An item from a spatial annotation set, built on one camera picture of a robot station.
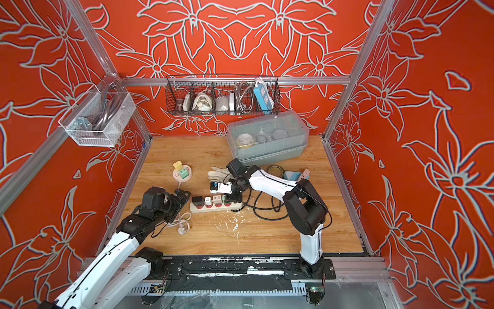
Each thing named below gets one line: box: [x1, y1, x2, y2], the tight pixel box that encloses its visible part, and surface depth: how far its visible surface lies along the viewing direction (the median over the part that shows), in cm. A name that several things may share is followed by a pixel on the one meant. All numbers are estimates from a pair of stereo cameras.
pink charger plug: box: [212, 195, 223, 205], surface depth 87 cm
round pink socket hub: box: [172, 164, 193, 183], surface depth 101 cm
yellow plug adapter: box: [173, 160, 183, 171], surface depth 101 cm
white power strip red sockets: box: [189, 201, 243, 214], surface depth 89 cm
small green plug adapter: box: [179, 168, 190, 179], surface depth 97 cm
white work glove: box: [207, 166, 235, 184], surface depth 103 cm
